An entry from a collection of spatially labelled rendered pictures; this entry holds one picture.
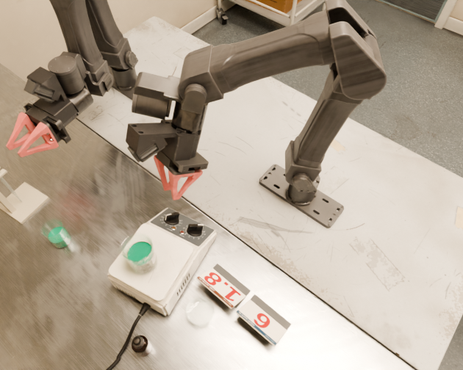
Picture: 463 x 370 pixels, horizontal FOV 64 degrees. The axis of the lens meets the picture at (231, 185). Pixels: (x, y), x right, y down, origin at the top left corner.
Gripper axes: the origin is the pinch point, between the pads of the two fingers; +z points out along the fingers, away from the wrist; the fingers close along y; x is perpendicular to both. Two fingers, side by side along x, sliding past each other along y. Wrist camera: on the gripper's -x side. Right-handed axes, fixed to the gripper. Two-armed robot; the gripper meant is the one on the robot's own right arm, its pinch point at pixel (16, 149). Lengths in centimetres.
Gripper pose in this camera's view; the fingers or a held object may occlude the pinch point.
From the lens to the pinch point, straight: 89.4
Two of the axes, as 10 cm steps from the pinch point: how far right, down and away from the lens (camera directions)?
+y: 8.5, 4.5, -2.9
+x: 0.0, 5.5, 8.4
